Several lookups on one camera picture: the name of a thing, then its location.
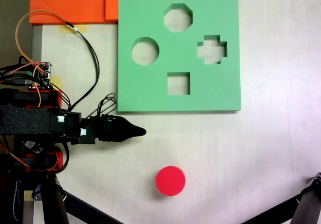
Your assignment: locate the black driver circuit board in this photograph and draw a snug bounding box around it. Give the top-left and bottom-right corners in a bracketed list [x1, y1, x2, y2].
[24, 140, 43, 156]

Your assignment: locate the red base clamp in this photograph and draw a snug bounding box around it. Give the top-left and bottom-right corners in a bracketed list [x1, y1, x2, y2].
[25, 151, 63, 172]
[26, 89, 63, 108]

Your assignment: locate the thin black motor cable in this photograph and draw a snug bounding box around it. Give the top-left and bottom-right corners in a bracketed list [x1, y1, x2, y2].
[96, 93, 118, 119]

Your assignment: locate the circuit board with terminals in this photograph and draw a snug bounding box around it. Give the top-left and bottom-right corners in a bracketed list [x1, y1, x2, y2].
[26, 62, 53, 90]

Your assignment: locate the black tripod leg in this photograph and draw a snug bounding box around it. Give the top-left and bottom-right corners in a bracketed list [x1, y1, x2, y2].
[292, 171, 321, 224]
[31, 172, 70, 224]

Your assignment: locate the thin orange wire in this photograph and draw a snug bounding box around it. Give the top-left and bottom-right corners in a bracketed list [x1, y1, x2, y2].
[0, 143, 60, 171]

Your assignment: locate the green shape sorter board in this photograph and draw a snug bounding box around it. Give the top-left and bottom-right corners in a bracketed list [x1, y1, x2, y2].
[117, 0, 242, 114]

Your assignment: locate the large orange foam block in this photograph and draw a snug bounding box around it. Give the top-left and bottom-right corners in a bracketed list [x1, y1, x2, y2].
[29, 0, 106, 25]

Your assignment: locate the long orange wire loop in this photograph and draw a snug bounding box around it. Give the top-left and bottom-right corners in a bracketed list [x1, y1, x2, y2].
[15, 10, 76, 66]

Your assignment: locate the red cylinder block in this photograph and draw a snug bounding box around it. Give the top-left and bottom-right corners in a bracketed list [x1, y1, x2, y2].
[155, 165, 187, 196]

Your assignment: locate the braided grey cable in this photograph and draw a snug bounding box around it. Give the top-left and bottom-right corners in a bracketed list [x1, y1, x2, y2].
[12, 180, 21, 222]

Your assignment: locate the black tripod strut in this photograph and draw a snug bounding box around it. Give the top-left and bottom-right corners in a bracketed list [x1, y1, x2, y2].
[62, 190, 125, 224]
[240, 195, 301, 224]

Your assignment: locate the black twin cable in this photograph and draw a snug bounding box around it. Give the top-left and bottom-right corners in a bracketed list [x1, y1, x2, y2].
[65, 20, 100, 110]

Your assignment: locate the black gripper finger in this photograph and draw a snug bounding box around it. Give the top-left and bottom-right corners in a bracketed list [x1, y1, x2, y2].
[120, 118, 146, 132]
[122, 131, 146, 142]

